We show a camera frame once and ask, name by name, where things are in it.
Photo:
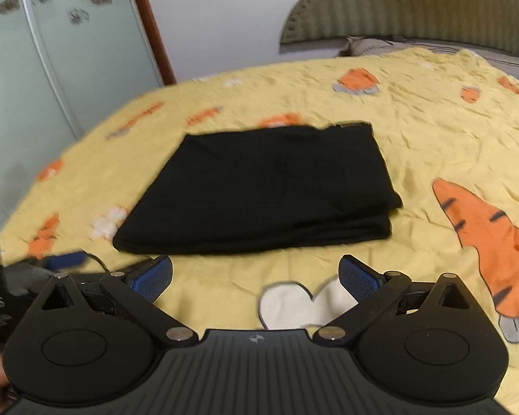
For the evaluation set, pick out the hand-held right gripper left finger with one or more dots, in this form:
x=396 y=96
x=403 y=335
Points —
x=151 y=279

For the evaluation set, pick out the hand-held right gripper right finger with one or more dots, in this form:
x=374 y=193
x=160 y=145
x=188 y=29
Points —
x=359 y=279

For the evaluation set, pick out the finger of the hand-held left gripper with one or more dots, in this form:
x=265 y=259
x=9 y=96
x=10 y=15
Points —
x=65 y=260

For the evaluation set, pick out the black pants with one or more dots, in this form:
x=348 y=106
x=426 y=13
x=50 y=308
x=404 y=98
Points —
x=264 y=186

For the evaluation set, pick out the yellow carrot print blanket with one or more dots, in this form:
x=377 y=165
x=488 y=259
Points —
x=415 y=108

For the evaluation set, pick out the frosted glass sliding door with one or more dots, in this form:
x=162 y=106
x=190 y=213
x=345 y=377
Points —
x=47 y=52

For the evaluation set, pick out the grey striped pillow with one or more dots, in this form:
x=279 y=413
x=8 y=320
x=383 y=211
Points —
x=437 y=47

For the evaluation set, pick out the green padded headboard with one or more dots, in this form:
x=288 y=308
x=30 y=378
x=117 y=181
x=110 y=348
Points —
x=398 y=4

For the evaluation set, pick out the brown wooden door frame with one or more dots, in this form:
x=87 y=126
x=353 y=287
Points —
x=151 y=21

